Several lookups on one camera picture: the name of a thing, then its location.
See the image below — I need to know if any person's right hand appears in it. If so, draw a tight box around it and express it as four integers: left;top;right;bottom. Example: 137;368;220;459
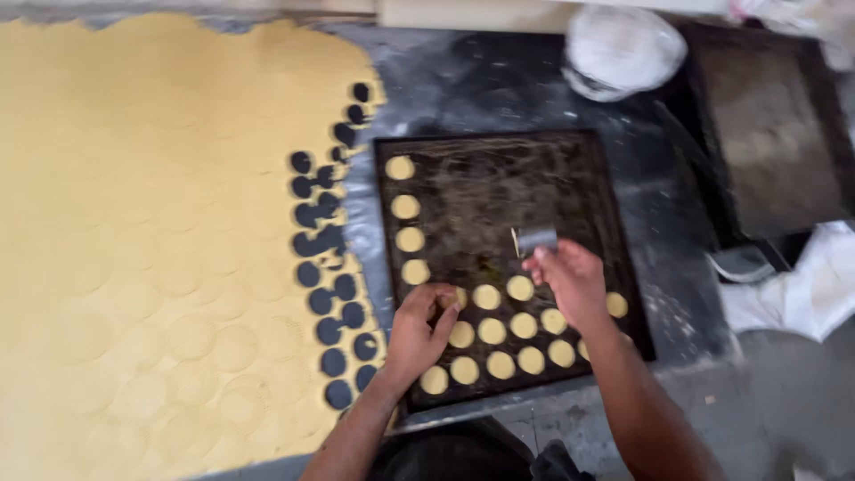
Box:
521;239;610;336

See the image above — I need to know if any person's left hand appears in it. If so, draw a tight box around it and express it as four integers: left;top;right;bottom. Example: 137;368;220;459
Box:
385;283;463;390

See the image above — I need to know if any round metal dough cutter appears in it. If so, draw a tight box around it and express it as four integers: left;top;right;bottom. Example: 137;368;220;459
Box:
510;226;559;260

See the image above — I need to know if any group of yellow dough rounds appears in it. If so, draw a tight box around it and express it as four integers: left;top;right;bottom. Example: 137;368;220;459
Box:
384;154;629;396

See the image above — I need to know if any black baking tray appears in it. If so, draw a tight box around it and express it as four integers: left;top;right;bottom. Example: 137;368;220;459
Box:
372;128;657;416

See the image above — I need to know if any grey metal scraper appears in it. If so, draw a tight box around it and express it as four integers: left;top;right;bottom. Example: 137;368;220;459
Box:
706;245;780;285

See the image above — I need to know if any person's dark clothing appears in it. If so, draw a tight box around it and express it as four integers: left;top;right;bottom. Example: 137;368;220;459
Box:
366;417;597;481

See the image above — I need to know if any white plastic bag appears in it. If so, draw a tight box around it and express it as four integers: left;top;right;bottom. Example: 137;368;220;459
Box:
561;5;689;103

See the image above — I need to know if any beige rolling pin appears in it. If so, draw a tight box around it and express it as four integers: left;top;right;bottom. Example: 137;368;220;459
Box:
377;0;578;33

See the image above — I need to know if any empty dark baking tray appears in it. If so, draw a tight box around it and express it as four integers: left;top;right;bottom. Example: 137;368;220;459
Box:
658;23;855;269

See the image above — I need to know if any white cloth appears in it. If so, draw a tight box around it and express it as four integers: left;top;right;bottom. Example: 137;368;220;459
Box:
718;220;855;343

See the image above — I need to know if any large rolled yellow dough sheet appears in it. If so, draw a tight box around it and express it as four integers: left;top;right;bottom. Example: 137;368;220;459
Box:
0;12;390;481

